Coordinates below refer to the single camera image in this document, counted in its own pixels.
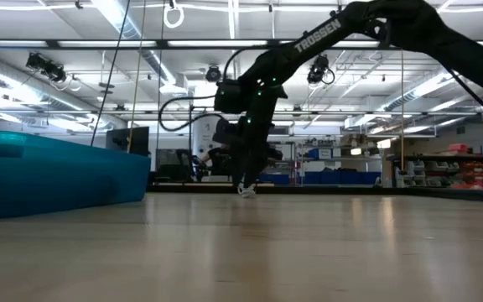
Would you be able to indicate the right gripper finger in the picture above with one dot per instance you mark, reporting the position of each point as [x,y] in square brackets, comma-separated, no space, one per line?
[245,168]
[260,163]

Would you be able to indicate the blue plastic bin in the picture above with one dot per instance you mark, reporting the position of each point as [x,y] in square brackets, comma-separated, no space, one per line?
[57,180]

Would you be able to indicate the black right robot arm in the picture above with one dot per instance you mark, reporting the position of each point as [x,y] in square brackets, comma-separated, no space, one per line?
[413,25]

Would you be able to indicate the person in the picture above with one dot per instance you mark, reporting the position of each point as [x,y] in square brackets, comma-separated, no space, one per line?
[216,161]

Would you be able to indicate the white column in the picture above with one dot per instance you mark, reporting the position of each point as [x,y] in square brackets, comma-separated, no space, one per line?
[201,134]

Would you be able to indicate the blue and white box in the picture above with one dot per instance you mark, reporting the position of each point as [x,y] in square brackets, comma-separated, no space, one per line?
[321,153]

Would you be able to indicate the black office chair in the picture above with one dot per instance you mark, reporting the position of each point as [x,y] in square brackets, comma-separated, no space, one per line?
[174,163]

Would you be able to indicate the metal shelf rack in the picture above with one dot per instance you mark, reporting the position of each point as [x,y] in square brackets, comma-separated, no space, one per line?
[338,158]

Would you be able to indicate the blue storage crate row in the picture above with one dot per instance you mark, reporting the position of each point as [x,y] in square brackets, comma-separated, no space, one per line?
[342,177]

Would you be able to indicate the black room monitor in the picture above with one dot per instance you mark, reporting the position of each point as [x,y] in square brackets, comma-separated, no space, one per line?
[128,140]

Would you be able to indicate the yellow vertical pole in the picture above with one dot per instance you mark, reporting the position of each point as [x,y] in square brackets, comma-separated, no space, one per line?
[401,109]

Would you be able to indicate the shelf with red bins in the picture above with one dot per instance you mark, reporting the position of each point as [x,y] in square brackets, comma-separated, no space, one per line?
[455,158]

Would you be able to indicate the red box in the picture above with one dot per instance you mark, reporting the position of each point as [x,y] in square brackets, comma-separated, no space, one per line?
[458,147]

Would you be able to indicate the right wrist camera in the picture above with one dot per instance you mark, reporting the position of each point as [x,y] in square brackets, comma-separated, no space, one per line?
[226,132]

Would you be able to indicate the black ceiling-mounted camera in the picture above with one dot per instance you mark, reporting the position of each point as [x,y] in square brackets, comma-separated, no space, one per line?
[318,69]
[213,74]
[46,67]

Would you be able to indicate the black aluminium table frame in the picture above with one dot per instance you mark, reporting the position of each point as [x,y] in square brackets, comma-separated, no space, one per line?
[350,191]

